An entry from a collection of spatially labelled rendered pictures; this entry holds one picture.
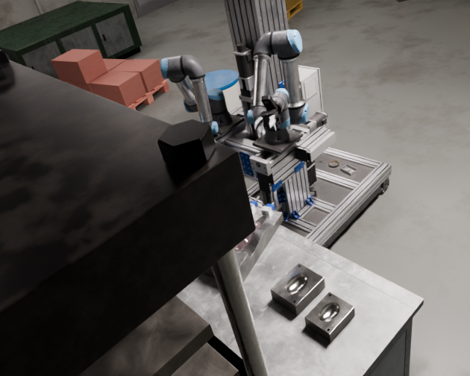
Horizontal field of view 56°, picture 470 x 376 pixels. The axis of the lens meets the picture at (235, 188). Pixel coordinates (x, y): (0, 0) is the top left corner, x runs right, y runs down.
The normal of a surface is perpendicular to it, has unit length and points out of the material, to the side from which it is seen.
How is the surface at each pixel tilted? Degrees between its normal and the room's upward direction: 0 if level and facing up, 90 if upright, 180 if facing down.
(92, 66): 90
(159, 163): 0
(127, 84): 90
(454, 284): 0
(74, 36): 90
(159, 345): 0
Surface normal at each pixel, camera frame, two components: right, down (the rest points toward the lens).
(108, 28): 0.70, 0.30
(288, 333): -0.20, -0.79
